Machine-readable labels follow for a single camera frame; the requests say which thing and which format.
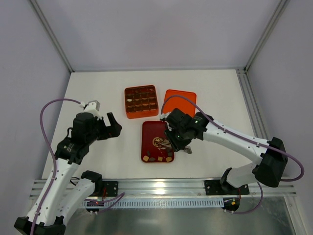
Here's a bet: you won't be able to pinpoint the orange box lid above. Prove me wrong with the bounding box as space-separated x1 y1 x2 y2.
163 89 197 117

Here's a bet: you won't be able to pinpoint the metal tongs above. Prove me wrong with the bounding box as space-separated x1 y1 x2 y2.
153 137 192 154

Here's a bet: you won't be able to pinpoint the orange chocolate box with tray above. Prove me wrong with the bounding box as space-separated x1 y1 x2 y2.
124 85 159 119

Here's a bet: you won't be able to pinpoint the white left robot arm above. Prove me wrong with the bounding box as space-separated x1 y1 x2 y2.
14 112 122 235

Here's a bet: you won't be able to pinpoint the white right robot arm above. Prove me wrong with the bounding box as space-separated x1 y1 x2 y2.
160 108 288 194

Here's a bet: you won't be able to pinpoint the red rectangular tray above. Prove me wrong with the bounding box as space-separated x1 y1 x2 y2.
141 121 175 164

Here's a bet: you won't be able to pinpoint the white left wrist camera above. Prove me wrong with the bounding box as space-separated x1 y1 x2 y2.
79 100 101 118

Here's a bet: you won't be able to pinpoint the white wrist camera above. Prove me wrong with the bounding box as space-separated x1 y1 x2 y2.
159 112 171 121
79 100 101 118

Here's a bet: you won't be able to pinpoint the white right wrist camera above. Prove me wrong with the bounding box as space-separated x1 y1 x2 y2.
159 112 171 121

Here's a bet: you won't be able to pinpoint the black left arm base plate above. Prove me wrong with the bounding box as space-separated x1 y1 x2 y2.
100 181 119 197

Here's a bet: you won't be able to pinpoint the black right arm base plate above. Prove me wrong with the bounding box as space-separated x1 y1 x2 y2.
204 179 224 196

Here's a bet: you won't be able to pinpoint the aluminium front rail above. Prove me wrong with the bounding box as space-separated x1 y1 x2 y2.
29 177 296 199

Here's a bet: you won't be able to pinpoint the aluminium side rail right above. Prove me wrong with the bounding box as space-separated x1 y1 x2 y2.
236 69 271 140

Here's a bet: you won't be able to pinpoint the slotted cable duct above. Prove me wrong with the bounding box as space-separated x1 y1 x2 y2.
84 197 224 209

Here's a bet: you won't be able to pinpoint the aluminium frame post left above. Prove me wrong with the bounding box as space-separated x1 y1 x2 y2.
28 0 74 73

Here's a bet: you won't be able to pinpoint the aluminium frame post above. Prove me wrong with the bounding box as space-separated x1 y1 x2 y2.
244 0 290 73
28 0 74 73

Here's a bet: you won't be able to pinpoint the aluminium frame post right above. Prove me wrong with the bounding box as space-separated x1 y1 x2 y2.
244 0 290 73

